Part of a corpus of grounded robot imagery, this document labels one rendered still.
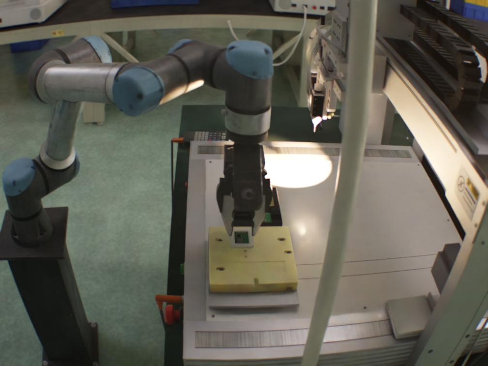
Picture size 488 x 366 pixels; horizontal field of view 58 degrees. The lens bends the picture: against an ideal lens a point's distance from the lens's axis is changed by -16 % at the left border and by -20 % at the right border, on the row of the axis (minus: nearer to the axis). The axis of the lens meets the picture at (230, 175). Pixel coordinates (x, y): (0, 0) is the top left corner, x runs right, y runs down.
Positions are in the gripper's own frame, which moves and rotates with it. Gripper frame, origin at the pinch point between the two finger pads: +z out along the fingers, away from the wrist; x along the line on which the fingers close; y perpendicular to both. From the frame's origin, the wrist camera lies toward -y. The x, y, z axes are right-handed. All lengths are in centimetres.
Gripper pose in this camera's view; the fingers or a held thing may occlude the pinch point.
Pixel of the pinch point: (242, 230)
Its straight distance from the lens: 99.5
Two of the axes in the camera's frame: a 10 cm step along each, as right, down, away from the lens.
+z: -0.3, 8.4, 5.5
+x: -10.0, -0.1, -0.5
